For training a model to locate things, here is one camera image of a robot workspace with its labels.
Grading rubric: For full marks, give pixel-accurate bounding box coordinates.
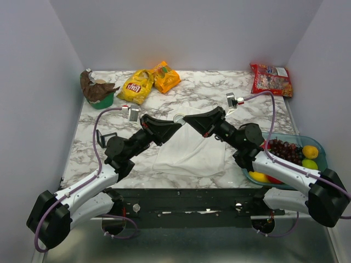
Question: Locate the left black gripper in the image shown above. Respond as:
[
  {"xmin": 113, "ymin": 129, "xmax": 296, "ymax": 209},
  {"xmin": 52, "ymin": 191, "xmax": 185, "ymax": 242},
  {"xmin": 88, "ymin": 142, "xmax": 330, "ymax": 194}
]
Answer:
[{"xmin": 126, "ymin": 114, "xmax": 182, "ymax": 160}]

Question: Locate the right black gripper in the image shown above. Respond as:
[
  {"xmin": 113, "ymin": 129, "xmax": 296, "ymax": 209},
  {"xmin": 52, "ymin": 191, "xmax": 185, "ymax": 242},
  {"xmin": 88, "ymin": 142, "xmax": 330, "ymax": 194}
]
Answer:
[{"xmin": 183, "ymin": 106, "xmax": 242, "ymax": 150}]

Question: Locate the white cloth garment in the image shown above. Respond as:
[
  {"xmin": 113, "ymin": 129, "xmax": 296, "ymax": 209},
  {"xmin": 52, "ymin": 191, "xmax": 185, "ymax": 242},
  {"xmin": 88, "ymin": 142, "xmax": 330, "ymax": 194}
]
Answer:
[{"xmin": 152, "ymin": 100, "xmax": 225, "ymax": 178}]

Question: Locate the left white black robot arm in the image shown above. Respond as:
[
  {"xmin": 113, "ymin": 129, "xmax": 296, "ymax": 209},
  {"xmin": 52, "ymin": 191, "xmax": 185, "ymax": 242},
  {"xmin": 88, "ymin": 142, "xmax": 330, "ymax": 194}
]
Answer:
[{"xmin": 26, "ymin": 115, "xmax": 182, "ymax": 253}]

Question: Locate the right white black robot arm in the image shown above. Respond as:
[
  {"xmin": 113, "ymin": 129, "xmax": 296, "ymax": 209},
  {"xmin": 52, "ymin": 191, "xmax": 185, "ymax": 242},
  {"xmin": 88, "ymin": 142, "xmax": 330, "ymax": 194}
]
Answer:
[{"xmin": 183, "ymin": 106, "xmax": 350, "ymax": 227}]

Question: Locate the black brooch display box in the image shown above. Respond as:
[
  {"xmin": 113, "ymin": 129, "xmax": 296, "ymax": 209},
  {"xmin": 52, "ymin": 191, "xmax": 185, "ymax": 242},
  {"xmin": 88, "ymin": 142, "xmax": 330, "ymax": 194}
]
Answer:
[{"xmin": 95, "ymin": 129, "xmax": 117, "ymax": 148}]

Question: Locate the orange snack bag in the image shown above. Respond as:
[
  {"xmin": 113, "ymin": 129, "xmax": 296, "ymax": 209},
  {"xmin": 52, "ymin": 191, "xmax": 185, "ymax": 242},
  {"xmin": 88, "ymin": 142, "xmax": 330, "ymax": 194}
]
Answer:
[{"xmin": 149, "ymin": 61, "xmax": 181, "ymax": 94}]

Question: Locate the yellow chips bag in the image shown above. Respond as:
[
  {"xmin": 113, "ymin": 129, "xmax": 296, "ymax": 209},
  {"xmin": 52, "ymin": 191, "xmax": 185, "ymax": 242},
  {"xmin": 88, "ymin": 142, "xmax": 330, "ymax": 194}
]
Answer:
[{"xmin": 117, "ymin": 70, "xmax": 154, "ymax": 105}]

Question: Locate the green bowl with brown paper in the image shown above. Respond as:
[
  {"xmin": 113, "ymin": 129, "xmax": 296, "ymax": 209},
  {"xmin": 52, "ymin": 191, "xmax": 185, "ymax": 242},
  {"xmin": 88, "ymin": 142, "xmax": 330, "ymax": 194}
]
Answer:
[{"xmin": 80, "ymin": 69, "xmax": 120, "ymax": 110}]

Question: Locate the teal plastic fruit basket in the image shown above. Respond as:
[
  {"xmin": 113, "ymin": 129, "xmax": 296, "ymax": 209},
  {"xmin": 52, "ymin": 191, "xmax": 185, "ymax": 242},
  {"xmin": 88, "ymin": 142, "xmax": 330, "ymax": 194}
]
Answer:
[{"xmin": 241, "ymin": 131, "xmax": 329, "ymax": 190}]

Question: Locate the yellow lemon front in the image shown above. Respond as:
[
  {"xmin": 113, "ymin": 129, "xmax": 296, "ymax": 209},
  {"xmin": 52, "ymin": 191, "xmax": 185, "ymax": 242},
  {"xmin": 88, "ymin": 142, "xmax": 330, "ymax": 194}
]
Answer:
[{"xmin": 248, "ymin": 171, "xmax": 270, "ymax": 183}]

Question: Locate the yellow lemon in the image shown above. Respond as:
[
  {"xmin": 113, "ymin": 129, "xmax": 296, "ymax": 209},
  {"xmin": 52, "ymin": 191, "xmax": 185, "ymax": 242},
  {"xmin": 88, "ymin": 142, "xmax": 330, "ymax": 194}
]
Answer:
[
  {"xmin": 302, "ymin": 145, "xmax": 319, "ymax": 159},
  {"xmin": 248, "ymin": 171, "xmax": 270, "ymax": 183}
]

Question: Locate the red snack bag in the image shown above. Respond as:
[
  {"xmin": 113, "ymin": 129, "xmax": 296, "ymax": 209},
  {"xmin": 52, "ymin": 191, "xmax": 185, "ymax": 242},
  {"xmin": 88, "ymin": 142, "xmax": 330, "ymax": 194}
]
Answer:
[{"xmin": 250, "ymin": 63, "xmax": 293, "ymax": 98}]

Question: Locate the red apple toy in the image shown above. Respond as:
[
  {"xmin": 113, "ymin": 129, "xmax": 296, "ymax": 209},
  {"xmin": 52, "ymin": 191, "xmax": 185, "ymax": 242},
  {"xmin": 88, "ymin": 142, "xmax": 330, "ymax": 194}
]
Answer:
[{"xmin": 267, "ymin": 175, "xmax": 282, "ymax": 184}]

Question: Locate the dark purple grape bunch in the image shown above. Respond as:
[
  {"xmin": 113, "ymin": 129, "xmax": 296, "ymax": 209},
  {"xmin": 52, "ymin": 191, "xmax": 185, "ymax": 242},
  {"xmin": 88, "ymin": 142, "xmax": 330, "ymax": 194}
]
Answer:
[{"xmin": 268, "ymin": 139, "xmax": 304, "ymax": 166}]

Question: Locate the yellow lemon back right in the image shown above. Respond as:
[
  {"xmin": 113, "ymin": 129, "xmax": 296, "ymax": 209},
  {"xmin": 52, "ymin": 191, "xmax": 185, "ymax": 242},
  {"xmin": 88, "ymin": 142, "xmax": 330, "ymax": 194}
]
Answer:
[{"xmin": 302, "ymin": 145, "xmax": 319, "ymax": 159}]

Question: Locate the green lime toy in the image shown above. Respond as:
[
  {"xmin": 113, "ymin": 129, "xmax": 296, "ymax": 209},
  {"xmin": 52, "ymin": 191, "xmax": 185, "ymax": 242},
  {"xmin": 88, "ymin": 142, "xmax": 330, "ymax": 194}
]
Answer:
[{"xmin": 302, "ymin": 159, "xmax": 319, "ymax": 170}]

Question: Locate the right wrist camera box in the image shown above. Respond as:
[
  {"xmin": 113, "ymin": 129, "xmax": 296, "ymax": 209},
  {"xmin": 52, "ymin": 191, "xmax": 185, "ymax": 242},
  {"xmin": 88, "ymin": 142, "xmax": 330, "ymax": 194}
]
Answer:
[{"xmin": 226, "ymin": 93, "xmax": 245, "ymax": 116}]

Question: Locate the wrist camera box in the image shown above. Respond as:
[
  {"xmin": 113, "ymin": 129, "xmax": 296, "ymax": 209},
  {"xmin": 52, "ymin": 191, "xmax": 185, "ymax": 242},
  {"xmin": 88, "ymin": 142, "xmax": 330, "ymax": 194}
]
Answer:
[
  {"xmin": 226, "ymin": 93, "xmax": 245, "ymax": 116},
  {"xmin": 122, "ymin": 105, "xmax": 139, "ymax": 123}
]

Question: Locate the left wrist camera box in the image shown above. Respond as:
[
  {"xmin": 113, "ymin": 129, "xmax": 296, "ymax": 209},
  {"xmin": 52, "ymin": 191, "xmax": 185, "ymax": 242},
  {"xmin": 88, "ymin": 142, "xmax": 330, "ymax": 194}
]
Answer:
[{"xmin": 122, "ymin": 105, "xmax": 139, "ymax": 123}]

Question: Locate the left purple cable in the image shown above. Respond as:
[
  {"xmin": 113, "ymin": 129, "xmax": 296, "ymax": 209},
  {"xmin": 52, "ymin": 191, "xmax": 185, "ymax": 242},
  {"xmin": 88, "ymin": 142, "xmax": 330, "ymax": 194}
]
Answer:
[{"xmin": 33, "ymin": 105, "xmax": 129, "ymax": 253}]

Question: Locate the aluminium frame profile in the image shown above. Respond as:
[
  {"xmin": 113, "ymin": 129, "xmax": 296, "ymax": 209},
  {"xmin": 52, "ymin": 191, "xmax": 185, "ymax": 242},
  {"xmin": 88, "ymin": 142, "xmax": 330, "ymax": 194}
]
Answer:
[{"xmin": 32, "ymin": 216, "xmax": 338, "ymax": 262}]

